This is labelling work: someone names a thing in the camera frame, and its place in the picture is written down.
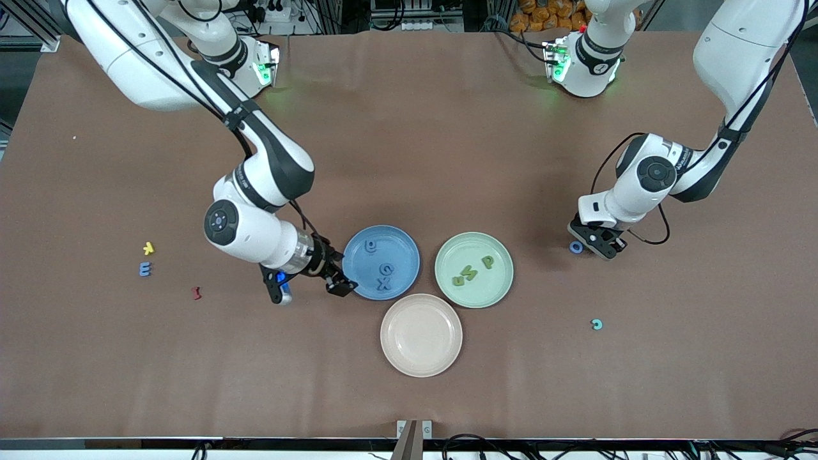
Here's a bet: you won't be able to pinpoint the orange bagged goods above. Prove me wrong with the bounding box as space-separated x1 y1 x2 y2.
509 0 592 33

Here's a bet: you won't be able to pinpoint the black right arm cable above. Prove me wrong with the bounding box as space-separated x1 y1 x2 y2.
83 0 320 240

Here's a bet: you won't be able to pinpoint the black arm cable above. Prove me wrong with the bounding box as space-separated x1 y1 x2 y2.
83 0 320 240
589 0 806 247

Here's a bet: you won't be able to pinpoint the white power strip with plugs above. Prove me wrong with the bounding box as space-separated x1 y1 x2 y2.
258 0 293 24

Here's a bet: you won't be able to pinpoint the green plate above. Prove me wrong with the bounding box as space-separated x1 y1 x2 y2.
435 232 514 309

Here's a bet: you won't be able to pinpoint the blue plate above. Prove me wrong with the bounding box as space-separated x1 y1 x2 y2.
342 225 421 301

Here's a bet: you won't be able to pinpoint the beige plate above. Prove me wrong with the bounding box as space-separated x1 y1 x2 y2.
380 293 463 378

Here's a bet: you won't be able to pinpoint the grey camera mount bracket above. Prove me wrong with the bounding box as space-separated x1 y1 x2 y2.
390 418 433 460

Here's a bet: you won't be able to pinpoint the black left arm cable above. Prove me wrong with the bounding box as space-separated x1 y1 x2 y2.
589 0 806 247

